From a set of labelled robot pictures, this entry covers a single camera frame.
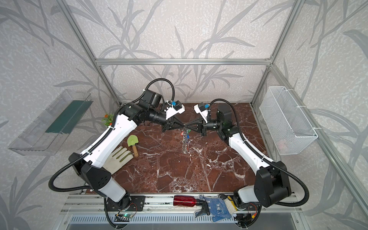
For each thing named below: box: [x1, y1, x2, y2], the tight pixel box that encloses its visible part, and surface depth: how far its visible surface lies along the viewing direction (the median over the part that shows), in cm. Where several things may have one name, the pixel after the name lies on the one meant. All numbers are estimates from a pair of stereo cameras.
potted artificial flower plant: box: [101, 113, 115, 127], surface depth 90 cm
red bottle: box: [172, 195, 197, 207], surface depth 72 cm
